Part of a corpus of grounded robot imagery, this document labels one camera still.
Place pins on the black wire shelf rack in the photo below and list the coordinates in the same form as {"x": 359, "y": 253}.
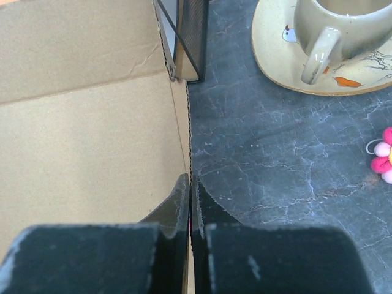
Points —
{"x": 191, "y": 30}

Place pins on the brown cardboard paper box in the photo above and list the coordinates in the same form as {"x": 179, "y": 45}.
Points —
{"x": 93, "y": 129}

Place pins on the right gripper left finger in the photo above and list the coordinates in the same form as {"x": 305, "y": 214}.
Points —
{"x": 150, "y": 256}

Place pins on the beige ceramic cup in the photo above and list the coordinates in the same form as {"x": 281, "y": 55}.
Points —
{"x": 332, "y": 32}

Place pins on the beige saucer plate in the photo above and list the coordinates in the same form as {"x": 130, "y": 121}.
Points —
{"x": 280, "y": 57}

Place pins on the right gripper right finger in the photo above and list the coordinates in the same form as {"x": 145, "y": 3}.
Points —
{"x": 230, "y": 257}

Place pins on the pink flower toy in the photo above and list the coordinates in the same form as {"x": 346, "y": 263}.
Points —
{"x": 381, "y": 149}

